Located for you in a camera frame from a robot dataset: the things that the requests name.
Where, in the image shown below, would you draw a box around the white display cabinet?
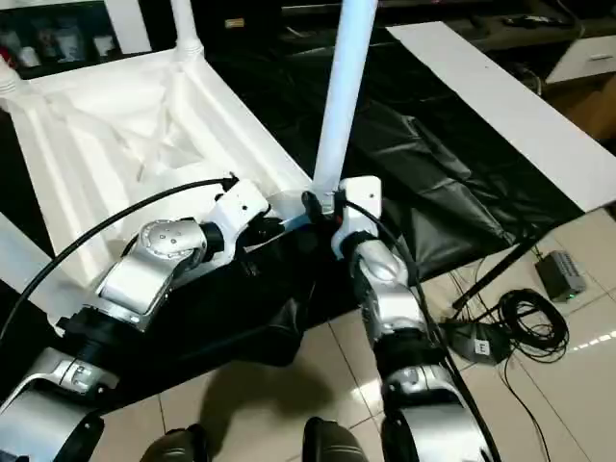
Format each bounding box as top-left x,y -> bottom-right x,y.
0,0 -> 153,64

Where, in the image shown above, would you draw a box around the white low drawer cabinet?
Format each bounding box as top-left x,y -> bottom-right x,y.
546,36 -> 616,87

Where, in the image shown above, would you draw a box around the black work mat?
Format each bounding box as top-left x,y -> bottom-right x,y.
0,18 -> 591,415

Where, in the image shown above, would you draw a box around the white blue patterned jar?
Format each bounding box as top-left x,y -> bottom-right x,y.
55,28 -> 86,62

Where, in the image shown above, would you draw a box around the white plastic table top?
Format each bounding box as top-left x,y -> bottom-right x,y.
0,50 -> 319,338

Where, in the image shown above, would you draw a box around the black metal table frame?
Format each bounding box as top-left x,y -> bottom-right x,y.
450,238 -> 535,310

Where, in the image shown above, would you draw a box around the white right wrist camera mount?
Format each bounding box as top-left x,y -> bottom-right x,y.
330,175 -> 384,261

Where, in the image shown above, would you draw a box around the black cabinet with gold label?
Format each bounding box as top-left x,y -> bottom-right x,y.
206,0 -> 338,35

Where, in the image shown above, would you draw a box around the dark robot left foot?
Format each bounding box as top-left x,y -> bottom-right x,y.
141,423 -> 208,462

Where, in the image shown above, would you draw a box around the white flat board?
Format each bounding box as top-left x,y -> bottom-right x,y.
384,21 -> 616,213

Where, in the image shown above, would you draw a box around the grey perforated metal box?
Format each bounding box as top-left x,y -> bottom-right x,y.
534,249 -> 589,303

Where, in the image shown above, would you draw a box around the black left wrist camera cable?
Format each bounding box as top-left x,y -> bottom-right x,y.
0,176 -> 240,341

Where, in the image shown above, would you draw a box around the dark robot foot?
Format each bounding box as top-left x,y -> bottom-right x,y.
303,416 -> 372,462
141,423 -> 208,462

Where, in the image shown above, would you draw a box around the dark robot right foot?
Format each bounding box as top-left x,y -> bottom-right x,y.
303,416 -> 372,462

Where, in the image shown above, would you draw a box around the white plastic table leg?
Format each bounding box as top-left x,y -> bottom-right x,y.
310,0 -> 381,198
170,0 -> 206,64
0,210 -> 92,336
0,52 -> 28,97

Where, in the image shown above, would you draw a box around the tangled black floor cables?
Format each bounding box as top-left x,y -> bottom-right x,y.
474,288 -> 569,462

